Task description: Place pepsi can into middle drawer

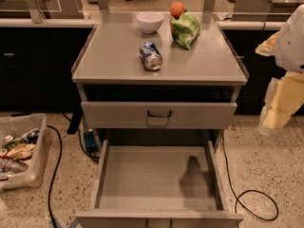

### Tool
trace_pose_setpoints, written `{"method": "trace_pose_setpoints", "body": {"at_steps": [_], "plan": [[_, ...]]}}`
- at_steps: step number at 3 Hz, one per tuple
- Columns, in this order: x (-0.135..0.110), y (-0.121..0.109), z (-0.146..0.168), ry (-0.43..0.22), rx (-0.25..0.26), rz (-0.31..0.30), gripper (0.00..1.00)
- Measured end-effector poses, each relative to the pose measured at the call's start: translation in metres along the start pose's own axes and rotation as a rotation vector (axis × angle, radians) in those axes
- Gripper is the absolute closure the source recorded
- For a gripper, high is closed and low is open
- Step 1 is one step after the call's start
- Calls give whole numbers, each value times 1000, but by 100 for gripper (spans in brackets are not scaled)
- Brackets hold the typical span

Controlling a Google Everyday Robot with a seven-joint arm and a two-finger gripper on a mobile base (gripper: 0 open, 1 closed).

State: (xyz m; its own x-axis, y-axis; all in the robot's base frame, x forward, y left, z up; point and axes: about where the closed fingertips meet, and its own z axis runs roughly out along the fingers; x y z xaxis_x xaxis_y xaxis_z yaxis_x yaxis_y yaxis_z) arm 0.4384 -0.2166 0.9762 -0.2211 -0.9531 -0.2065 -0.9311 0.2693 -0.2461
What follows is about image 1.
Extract black floor cable right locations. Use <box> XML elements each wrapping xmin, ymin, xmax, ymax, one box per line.
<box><xmin>220</xmin><ymin>133</ymin><xmax>280</xmax><ymax>222</ymax></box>

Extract blue pepsi can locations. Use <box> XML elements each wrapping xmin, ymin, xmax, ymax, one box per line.
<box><xmin>140</xmin><ymin>41</ymin><xmax>162</xmax><ymax>71</ymax></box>

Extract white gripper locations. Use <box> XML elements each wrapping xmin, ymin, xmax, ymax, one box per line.
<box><xmin>256</xmin><ymin>5</ymin><xmax>304</xmax><ymax>136</ymax></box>

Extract black floor cable left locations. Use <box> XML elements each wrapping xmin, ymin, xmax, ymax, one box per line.
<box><xmin>47</xmin><ymin>112</ymin><xmax>101</xmax><ymax>228</ymax></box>

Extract black floor cable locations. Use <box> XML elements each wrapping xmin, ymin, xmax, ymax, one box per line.
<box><xmin>220</xmin><ymin>133</ymin><xmax>280</xmax><ymax>222</ymax></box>
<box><xmin>47</xmin><ymin>112</ymin><xmax>101</xmax><ymax>228</ymax></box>

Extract green chip bag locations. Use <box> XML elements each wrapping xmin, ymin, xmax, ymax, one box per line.
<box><xmin>170</xmin><ymin>12</ymin><xmax>200</xmax><ymax>49</ymax></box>

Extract clear plastic bin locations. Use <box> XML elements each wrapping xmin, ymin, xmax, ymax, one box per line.
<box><xmin>0</xmin><ymin>114</ymin><xmax>50</xmax><ymax>192</ymax></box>

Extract snack items in bin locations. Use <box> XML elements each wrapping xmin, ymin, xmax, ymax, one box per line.
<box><xmin>0</xmin><ymin>128</ymin><xmax>40</xmax><ymax>173</ymax></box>

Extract white ceramic bowl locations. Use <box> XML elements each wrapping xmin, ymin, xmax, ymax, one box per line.
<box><xmin>136</xmin><ymin>11</ymin><xmax>164</xmax><ymax>33</ymax></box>

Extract orange fruit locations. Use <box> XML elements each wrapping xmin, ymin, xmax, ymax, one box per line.
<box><xmin>169</xmin><ymin>1</ymin><xmax>185</xmax><ymax>19</ymax></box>

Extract open middle drawer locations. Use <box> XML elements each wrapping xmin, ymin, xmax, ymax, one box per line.
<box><xmin>77</xmin><ymin>142</ymin><xmax>243</xmax><ymax>228</ymax></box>

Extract blue power adapter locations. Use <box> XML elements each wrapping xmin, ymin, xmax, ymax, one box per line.
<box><xmin>84</xmin><ymin>131</ymin><xmax>97</xmax><ymax>153</ymax></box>

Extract closed top drawer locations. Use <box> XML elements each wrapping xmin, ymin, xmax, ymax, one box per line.
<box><xmin>82</xmin><ymin>102</ymin><xmax>237</xmax><ymax>129</ymax></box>

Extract grey drawer cabinet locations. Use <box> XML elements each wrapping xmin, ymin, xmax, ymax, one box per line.
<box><xmin>73</xmin><ymin>12</ymin><xmax>247</xmax><ymax>228</ymax></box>

